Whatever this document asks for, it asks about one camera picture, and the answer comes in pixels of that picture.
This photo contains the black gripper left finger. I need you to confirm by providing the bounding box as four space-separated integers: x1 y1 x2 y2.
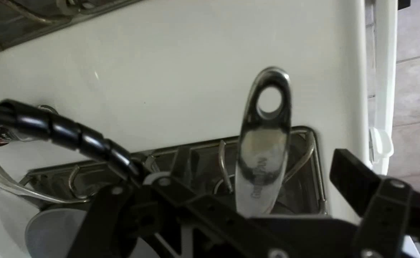
65 173 268 258

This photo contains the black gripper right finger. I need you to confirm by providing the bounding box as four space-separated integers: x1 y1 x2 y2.
329 147 420 258

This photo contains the white stove knob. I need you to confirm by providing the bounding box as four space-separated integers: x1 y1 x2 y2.
368 126 394 166

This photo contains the black spiral wrapped cable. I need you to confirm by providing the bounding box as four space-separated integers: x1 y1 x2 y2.
0 99 150 182

